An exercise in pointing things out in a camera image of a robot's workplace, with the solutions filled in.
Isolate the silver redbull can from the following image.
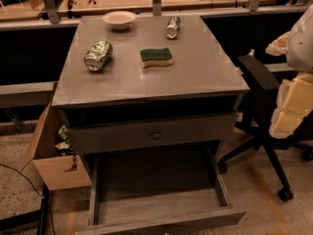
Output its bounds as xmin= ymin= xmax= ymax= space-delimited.
xmin=165 ymin=16 xmax=180 ymax=39

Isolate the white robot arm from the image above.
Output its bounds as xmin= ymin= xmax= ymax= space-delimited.
xmin=266 ymin=5 xmax=313 ymax=139

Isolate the open grey middle drawer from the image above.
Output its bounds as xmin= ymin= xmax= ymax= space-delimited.
xmin=75 ymin=144 xmax=246 ymax=235

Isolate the grey wooden drawer cabinet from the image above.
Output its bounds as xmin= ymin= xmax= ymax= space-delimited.
xmin=51 ymin=14 xmax=250 ymax=235

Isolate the crushed green soda can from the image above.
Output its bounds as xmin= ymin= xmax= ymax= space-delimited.
xmin=84 ymin=40 xmax=112 ymax=71

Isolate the closed grey top drawer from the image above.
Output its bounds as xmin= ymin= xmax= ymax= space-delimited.
xmin=67 ymin=112 xmax=237 ymax=154

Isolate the black office chair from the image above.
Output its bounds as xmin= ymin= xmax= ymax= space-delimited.
xmin=218 ymin=55 xmax=313 ymax=202

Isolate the green yellow sponge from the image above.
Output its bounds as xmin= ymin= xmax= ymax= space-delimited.
xmin=140 ymin=48 xmax=173 ymax=68

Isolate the white ceramic bowl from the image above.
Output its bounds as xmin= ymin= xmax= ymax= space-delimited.
xmin=103 ymin=11 xmax=136 ymax=30

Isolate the brown cardboard box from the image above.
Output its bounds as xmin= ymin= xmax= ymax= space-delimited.
xmin=21 ymin=81 xmax=93 ymax=192

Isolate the black floor cable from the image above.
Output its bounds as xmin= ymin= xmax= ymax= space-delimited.
xmin=0 ymin=162 xmax=57 ymax=235

